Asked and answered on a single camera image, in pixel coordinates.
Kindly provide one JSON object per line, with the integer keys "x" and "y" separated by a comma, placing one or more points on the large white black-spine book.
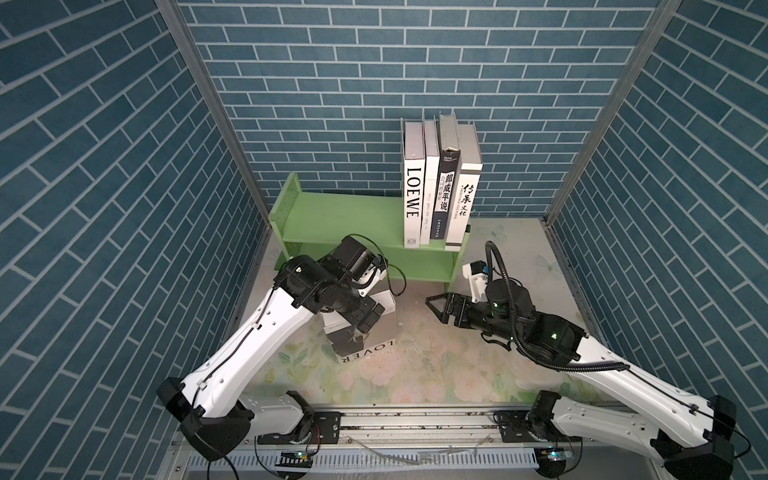
{"x": 465, "y": 187}

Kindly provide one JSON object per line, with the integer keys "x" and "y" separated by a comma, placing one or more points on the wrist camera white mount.
{"x": 476, "y": 273}
{"x": 369, "y": 279}

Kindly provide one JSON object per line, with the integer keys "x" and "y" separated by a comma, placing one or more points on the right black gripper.
{"x": 450, "y": 305}

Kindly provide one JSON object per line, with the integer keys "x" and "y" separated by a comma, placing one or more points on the white La Dame aux camelias book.
{"x": 432, "y": 160}

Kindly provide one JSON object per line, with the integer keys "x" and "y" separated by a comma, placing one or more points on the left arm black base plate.
{"x": 321, "y": 427}

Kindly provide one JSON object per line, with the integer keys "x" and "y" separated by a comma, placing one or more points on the green two-tier shelf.
{"x": 313, "y": 224}

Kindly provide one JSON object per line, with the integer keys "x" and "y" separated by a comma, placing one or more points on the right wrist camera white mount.
{"x": 476, "y": 273}

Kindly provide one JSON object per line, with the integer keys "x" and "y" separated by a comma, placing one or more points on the white Loewe Foundation Craft Prize book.
{"x": 414, "y": 164}

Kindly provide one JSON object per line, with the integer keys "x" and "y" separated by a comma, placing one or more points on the white book with barcode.
{"x": 348, "y": 345}

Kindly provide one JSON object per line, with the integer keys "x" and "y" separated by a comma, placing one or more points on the aluminium mounting rail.
{"x": 420, "y": 427}

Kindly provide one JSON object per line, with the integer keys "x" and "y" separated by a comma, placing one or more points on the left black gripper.
{"x": 360, "y": 316}

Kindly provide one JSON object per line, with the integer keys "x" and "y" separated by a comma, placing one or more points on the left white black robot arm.
{"x": 207, "y": 402}

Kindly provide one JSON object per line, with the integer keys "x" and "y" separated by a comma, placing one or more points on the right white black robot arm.
{"x": 689, "y": 435}

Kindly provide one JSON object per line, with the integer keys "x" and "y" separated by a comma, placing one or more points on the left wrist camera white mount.
{"x": 369, "y": 279}

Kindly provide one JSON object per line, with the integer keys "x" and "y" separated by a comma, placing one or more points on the Chinese book with man portrait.
{"x": 449, "y": 152}

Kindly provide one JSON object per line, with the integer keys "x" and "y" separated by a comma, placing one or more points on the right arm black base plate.
{"x": 513, "y": 426}

